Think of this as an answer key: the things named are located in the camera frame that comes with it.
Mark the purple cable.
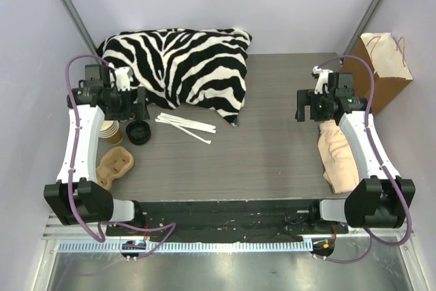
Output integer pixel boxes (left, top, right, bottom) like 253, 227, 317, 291
313, 54, 415, 264
64, 54, 178, 264

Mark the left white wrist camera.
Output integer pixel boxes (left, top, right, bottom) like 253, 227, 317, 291
114, 67, 133, 91

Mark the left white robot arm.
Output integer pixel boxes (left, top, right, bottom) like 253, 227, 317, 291
44, 65, 149, 236

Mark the white slotted cable duct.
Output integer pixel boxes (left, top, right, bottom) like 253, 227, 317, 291
58, 239, 313, 254

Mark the brown paper bag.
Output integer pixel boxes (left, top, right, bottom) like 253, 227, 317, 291
350, 33, 413, 115

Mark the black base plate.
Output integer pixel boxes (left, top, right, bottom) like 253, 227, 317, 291
105, 199, 350, 243

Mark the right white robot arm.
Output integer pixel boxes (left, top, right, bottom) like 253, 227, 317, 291
295, 67, 416, 233

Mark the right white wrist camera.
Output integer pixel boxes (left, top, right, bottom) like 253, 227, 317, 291
311, 66, 333, 94

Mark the cardboard cup carrier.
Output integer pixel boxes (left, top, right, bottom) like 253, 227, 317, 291
96, 147, 134, 191

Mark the beige folded cloth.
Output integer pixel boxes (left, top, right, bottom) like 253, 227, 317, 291
317, 120, 360, 194

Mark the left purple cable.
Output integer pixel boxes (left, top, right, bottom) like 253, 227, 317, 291
64, 54, 178, 264

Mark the stack of paper cups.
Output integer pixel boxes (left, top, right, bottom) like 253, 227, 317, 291
99, 121, 123, 144

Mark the white wrapped straw upper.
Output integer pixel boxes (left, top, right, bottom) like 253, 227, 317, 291
155, 112, 216, 134

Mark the zebra print pillow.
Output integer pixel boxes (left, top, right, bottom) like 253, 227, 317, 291
96, 28, 253, 127

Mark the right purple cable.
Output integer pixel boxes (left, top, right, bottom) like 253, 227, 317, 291
313, 54, 415, 264

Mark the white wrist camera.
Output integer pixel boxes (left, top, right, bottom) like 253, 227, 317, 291
311, 66, 333, 94
114, 67, 133, 91

